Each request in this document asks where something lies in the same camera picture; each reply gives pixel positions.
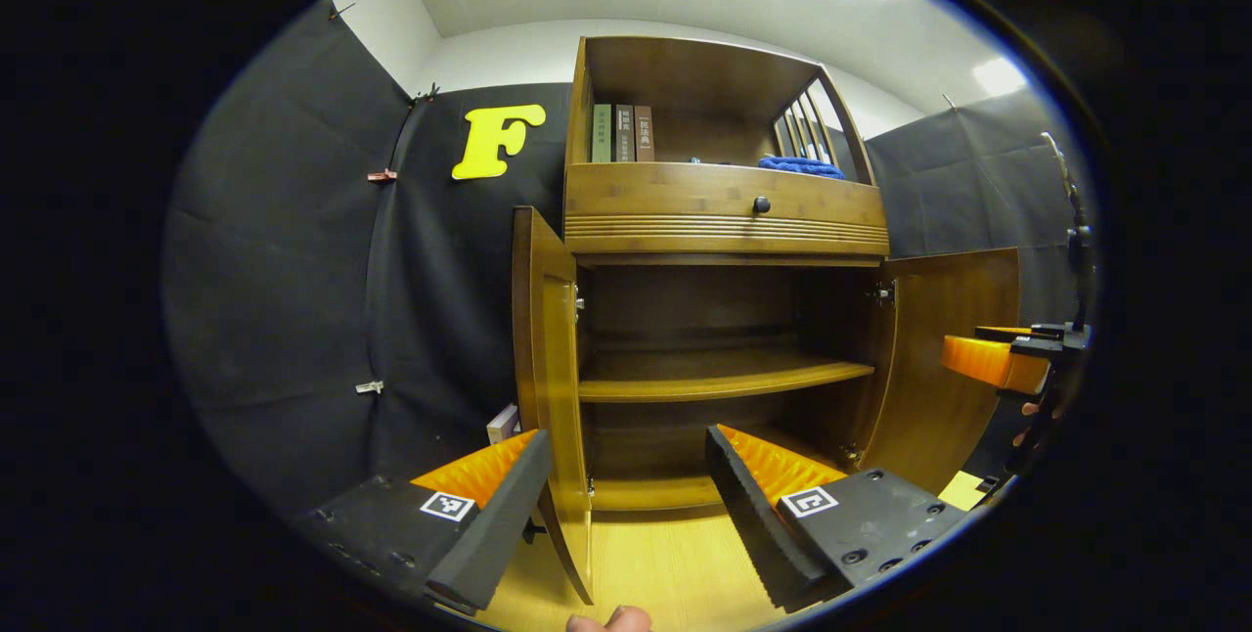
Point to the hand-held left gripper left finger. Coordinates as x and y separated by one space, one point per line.
499 534

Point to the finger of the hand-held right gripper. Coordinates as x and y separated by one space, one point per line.
988 360

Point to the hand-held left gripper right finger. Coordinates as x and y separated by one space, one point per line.
753 529

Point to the wooden shoe cabinet door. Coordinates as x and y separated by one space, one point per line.
949 368
553 368

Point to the wooden shoe cabinet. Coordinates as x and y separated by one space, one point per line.
704 74

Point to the small pale box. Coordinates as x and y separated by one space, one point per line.
503 423

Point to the wooden inner shelf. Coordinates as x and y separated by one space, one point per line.
704 378

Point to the white clip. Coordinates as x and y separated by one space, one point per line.
370 386

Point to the blue towel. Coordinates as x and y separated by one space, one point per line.
802 167

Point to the small ceiling light panel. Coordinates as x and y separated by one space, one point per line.
998 76

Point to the black backdrop cloth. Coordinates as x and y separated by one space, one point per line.
293 299

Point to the wooden ribbed drawer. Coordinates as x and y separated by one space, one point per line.
685 202

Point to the red clip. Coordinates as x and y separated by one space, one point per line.
381 176

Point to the brown book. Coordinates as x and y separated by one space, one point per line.
644 133

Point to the green book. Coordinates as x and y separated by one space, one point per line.
602 133

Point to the dark grey book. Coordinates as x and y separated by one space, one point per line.
624 133

